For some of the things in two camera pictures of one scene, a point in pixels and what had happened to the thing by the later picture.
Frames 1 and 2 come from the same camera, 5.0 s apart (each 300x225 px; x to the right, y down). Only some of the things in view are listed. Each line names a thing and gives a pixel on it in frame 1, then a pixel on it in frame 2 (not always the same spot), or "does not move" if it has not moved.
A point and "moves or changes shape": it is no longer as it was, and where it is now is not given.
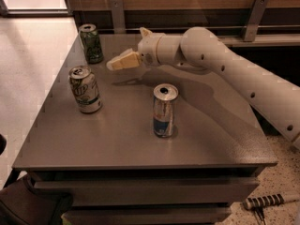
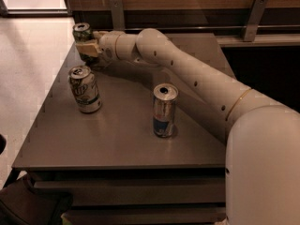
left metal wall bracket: [118, 16] does not move
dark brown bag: [21, 204] does not move
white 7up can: [85, 88] does not move
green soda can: [90, 38] moves or changes shape
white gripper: [150, 51] to [108, 45]
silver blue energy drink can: [164, 97] does not move
